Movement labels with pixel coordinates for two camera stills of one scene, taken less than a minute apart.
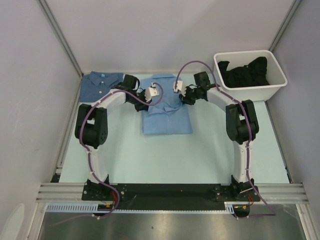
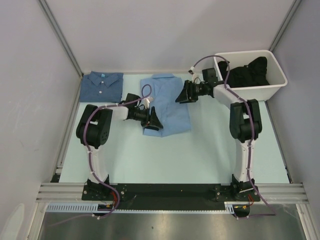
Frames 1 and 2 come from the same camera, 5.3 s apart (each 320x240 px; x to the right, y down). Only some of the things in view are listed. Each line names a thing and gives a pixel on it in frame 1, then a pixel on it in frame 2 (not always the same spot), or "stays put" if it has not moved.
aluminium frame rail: [287, 192] stays put
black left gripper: [142, 107] → [154, 124]
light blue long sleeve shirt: [170, 116] stays put
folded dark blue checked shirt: [94, 85] stays put
